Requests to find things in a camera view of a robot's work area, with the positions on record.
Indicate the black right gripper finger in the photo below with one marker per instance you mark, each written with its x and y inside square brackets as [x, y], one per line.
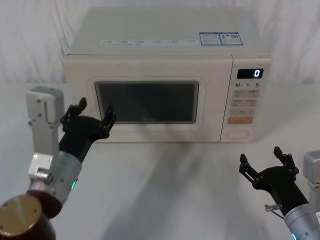
[247, 168]
[286, 158]

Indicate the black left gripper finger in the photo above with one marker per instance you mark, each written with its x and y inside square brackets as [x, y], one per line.
[108, 120]
[72, 111]

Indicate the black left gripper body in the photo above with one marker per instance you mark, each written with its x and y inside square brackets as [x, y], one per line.
[80, 135]

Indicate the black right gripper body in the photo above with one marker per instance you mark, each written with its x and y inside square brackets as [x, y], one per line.
[280, 185]

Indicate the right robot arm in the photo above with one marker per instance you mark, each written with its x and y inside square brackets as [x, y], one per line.
[305, 220]

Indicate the oven control panel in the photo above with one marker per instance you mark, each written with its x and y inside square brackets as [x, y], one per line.
[246, 100]

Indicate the cream microwave oven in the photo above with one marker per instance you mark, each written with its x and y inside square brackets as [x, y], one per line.
[155, 65]

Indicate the white curtain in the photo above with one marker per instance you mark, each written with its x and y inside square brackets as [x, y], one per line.
[32, 40]

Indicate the white table cloth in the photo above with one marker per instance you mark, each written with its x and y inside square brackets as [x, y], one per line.
[160, 190]

